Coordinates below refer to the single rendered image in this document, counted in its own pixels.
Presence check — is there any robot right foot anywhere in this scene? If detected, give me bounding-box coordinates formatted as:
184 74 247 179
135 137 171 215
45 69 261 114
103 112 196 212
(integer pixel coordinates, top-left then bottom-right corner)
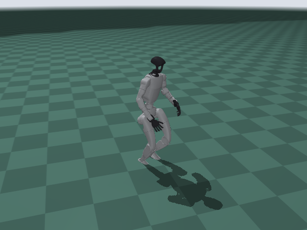
138 158 148 165

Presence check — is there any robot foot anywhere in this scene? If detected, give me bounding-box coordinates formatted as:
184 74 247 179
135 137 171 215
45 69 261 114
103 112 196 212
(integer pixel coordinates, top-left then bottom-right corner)
138 158 148 165
151 152 161 160

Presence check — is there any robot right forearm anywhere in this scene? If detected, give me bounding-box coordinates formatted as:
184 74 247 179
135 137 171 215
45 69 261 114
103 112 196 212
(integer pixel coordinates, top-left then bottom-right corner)
137 98 153 121

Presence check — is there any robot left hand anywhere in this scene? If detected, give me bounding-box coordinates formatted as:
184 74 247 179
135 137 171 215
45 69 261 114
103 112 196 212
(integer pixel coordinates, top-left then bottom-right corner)
173 100 181 116

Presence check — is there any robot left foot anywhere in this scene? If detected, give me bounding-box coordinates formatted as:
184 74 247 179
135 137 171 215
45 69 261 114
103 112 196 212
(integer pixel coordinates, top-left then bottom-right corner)
151 152 161 160

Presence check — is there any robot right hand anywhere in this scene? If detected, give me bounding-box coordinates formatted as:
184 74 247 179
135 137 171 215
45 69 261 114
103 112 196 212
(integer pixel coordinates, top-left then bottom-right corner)
149 115 163 132

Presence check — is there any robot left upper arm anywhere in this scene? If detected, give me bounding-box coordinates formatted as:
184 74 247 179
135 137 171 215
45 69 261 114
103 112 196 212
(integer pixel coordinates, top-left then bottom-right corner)
161 73 169 95

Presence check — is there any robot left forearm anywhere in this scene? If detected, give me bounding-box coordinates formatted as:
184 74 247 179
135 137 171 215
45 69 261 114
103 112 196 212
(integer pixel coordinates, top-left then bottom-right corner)
165 91 177 105

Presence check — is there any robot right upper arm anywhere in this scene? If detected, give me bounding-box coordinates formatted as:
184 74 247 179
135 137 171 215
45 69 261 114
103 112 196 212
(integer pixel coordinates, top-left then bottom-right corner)
136 77 151 102

